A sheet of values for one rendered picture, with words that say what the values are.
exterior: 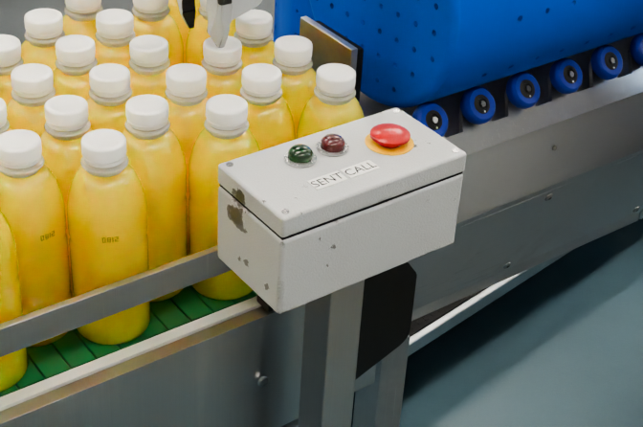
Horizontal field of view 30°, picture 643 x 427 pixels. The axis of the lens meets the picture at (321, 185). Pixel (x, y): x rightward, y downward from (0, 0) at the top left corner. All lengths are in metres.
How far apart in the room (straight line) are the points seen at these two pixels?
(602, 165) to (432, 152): 0.59
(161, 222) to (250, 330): 0.14
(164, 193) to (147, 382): 0.18
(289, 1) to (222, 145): 0.91
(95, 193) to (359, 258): 0.24
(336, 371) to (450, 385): 1.33
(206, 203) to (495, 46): 0.41
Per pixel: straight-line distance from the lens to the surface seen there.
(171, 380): 1.17
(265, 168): 1.03
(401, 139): 1.06
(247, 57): 1.28
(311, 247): 1.00
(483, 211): 1.49
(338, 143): 1.05
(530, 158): 1.52
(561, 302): 2.76
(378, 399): 1.64
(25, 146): 1.06
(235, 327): 1.17
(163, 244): 1.16
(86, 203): 1.06
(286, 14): 2.01
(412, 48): 1.36
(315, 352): 1.16
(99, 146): 1.05
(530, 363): 2.57
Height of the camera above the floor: 1.64
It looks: 33 degrees down
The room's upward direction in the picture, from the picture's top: 4 degrees clockwise
